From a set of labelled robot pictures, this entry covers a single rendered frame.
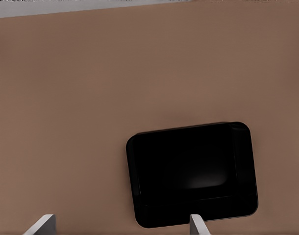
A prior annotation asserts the black storage box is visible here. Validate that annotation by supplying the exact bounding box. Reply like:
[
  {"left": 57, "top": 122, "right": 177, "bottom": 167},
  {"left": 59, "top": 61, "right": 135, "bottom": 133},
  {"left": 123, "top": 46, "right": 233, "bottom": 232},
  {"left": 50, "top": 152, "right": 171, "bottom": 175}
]
[{"left": 125, "top": 121, "right": 259, "bottom": 229}]

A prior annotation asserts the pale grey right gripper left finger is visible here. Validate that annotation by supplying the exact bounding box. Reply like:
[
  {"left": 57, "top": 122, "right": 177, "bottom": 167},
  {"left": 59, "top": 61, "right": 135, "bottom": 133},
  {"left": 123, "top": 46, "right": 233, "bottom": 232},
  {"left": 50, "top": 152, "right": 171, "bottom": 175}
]
[{"left": 23, "top": 214, "right": 56, "bottom": 235}]

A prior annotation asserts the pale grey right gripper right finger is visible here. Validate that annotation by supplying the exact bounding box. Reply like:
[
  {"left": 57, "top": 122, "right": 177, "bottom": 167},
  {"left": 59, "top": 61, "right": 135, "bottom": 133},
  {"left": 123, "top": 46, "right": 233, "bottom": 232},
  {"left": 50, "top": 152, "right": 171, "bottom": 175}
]
[{"left": 189, "top": 214, "right": 211, "bottom": 235}]

